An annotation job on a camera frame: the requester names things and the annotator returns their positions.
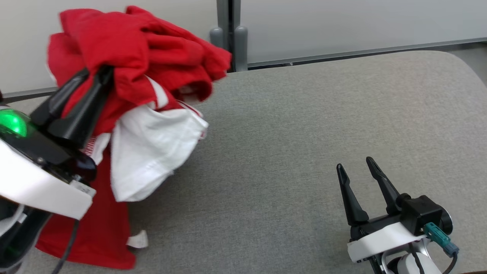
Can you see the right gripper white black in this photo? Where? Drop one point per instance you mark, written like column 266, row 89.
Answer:
column 380, row 238

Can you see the left gripper white green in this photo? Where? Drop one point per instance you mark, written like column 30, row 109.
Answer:
column 34, row 175

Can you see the red and white garment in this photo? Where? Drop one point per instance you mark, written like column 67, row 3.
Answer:
column 114, row 53

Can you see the left robot arm dark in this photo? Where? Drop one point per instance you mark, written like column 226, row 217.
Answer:
column 15, row 236

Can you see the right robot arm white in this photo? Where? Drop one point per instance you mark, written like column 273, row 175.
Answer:
column 412, row 264

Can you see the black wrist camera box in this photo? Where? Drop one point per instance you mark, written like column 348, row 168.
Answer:
column 422, row 213

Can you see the grey partition post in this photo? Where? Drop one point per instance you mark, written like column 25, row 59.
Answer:
column 234, row 34

